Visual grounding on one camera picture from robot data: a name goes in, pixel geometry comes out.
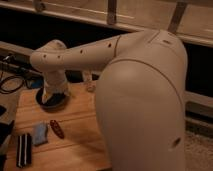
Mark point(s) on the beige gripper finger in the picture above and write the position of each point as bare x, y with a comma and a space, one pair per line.
45, 96

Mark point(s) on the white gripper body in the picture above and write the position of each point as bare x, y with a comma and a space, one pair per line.
55, 82

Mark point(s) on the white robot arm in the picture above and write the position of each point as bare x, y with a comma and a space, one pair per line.
139, 96

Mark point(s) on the black ceramic bowl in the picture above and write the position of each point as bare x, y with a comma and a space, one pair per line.
56, 100

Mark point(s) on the blue object behind table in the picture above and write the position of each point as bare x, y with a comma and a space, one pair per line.
36, 83

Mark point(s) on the clear plastic bottle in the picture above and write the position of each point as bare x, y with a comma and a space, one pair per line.
87, 78

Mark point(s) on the blue cloth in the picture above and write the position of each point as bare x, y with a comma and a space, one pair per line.
40, 134

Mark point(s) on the black white striped block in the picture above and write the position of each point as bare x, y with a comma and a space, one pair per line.
24, 150

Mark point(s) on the black object at left edge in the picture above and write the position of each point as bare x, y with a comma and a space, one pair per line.
5, 130

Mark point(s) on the wooden cutting board table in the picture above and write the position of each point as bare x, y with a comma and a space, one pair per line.
82, 149

